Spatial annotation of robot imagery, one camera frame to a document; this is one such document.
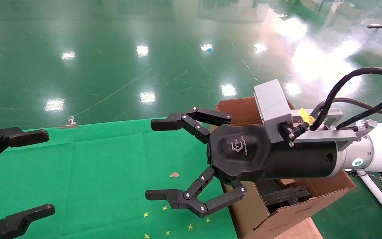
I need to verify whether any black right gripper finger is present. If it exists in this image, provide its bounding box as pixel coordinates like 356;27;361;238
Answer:
145;166;247;218
150;107;233;144

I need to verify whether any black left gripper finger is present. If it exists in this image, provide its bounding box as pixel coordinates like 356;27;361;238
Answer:
0;204;56;239
0;125;50;170

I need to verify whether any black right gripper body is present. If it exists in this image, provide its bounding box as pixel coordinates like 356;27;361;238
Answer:
207;123;340;183

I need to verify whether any large open cardboard carton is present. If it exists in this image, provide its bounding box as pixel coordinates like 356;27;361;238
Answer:
211;96;356;239

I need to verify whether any silver binder clip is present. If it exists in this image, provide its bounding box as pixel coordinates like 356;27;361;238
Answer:
58;116;79;129

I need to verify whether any black long foam block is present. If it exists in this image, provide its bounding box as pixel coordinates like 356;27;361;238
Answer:
262;186;311;210

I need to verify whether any green table cloth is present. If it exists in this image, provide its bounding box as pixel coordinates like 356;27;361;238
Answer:
0;118;238;239

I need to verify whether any white metal table leg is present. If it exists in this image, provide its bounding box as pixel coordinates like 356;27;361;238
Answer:
357;170;382;231

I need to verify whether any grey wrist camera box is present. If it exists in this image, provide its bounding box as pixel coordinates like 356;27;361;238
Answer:
254;79;294;144

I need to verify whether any yellow cable tag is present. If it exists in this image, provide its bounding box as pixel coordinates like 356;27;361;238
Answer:
298;107;315;124

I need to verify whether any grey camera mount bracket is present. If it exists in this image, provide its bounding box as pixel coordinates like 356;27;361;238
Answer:
290;108;358;151

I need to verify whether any silver cable connector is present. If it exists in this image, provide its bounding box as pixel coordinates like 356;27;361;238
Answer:
356;119;378;137

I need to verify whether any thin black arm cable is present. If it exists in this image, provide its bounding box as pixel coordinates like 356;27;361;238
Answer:
330;97;382;118

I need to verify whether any thick black braided cable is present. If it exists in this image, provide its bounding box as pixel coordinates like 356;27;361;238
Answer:
310;67;382;131

